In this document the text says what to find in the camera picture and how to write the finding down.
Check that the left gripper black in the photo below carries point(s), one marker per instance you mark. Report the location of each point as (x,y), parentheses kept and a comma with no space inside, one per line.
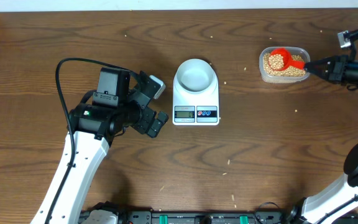
(143,125)

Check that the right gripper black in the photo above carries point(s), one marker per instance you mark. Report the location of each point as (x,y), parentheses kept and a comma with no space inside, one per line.
(336,70)

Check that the red plastic scoop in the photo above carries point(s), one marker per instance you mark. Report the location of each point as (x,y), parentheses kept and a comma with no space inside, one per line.
(281,59)

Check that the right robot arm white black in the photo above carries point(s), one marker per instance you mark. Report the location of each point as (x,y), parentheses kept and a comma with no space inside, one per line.
(341,196)

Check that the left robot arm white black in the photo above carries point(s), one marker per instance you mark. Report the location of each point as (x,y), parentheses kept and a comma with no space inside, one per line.
(86,145)

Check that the white digital kitchen scale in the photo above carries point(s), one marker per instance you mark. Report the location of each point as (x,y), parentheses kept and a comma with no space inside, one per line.
(192,109)

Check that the grey round bowl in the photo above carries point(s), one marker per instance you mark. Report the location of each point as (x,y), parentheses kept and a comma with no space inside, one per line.
(196,76)

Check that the clear plastic soybean container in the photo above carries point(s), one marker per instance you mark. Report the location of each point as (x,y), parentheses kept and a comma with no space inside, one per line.
(289,75)

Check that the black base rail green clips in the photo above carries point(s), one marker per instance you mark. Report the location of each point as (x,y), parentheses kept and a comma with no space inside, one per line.
(108,212)

